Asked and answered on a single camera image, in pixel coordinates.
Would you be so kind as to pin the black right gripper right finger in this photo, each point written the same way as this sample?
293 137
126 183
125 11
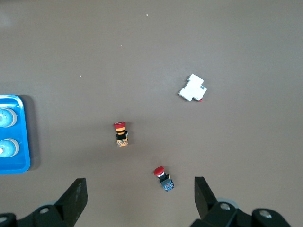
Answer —
213 215

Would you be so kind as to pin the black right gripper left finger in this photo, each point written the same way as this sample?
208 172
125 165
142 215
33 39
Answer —
59 212

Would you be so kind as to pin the blue round bell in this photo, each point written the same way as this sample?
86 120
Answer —
8 147
7 118

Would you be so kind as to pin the red push button black body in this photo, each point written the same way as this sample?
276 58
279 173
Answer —
164 180

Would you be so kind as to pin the blue plastic tray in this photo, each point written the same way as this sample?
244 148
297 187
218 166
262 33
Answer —
22 142

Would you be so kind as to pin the red yellow emergency stop button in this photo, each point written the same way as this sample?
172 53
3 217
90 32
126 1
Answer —
121 134

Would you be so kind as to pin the white circuit breaker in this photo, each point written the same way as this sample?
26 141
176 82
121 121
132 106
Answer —
193 88

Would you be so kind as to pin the brown table cover sheet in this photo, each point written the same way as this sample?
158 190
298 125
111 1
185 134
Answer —
151 47

